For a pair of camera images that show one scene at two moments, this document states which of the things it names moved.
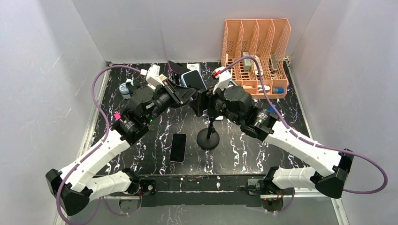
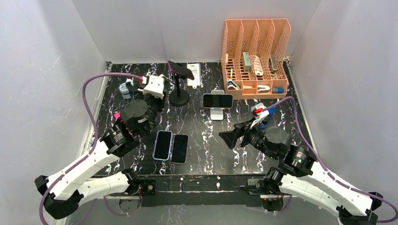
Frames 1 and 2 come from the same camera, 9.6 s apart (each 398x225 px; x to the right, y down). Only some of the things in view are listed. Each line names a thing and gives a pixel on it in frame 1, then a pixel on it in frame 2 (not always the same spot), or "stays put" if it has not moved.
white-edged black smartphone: [178, 147] stays put
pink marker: [117, 116] stays put
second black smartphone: [178, 67] stays put
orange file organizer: [268, 40] stays put
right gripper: [203, 97] -> [230, 137]
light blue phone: [193, 79] -> [161, 150]
